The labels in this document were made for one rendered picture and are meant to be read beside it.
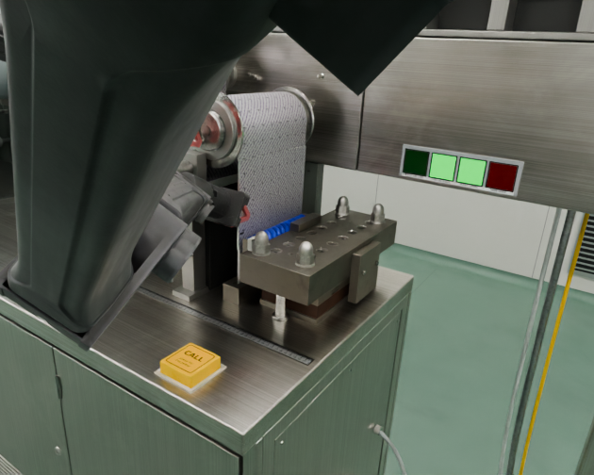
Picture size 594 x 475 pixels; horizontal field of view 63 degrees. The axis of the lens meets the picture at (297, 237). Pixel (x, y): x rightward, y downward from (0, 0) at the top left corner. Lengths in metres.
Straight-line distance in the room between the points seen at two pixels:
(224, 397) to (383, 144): 0.66
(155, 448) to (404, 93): 0.86
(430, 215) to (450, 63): 2.65
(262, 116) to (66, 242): 0.81
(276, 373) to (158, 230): 0.50
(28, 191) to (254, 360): 0.70
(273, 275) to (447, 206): 2.79
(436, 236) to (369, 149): 2.58
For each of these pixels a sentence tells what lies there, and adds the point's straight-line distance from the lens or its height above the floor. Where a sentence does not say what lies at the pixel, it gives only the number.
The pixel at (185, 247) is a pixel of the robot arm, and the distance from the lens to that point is 0.40.
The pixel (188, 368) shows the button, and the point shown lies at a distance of 0.81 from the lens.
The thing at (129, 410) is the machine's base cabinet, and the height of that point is 0.77.
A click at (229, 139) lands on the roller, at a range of 0.94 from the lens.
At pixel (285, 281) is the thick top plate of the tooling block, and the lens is 0.90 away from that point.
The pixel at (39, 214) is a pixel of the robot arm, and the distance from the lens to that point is 0.21.
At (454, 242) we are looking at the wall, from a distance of 3.67.
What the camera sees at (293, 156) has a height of 1.18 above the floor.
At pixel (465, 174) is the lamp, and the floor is 1.18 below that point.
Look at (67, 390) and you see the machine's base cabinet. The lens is 1.15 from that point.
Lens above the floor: 1.40
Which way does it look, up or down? 21 degrees down
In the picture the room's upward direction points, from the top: 3 degrees clockwise
